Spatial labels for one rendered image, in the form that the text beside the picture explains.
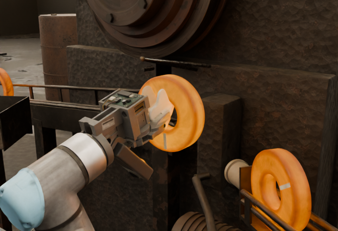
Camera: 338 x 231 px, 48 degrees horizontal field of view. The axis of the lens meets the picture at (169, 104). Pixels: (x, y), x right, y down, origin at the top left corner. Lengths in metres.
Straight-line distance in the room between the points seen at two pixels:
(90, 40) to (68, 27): 2.40
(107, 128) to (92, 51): 0.78
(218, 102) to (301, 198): 0.36
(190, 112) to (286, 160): 0.19
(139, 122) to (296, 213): 0.30
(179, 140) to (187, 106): 0.07
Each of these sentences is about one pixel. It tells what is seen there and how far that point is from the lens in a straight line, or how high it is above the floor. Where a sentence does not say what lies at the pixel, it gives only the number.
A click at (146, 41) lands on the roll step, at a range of 1.03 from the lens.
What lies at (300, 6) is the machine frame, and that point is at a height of 1.03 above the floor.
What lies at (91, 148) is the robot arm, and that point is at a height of 0.83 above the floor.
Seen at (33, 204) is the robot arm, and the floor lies 0.78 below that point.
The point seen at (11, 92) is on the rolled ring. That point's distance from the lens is 1.78.
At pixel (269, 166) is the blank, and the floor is 0.75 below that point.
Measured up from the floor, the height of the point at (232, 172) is 0.68.
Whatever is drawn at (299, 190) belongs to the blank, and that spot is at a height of 0.74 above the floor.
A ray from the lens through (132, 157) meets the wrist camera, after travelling 0.66.
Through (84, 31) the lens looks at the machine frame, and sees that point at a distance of 1.48.
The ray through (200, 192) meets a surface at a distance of 0.95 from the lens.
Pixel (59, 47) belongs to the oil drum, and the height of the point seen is 0.59.
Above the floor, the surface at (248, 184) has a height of 0.68.
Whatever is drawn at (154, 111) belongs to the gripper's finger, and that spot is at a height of 0.85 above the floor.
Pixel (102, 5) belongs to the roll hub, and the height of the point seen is 1.03.
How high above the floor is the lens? 1.04
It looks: 16 degrees down
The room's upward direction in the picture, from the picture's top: straight up
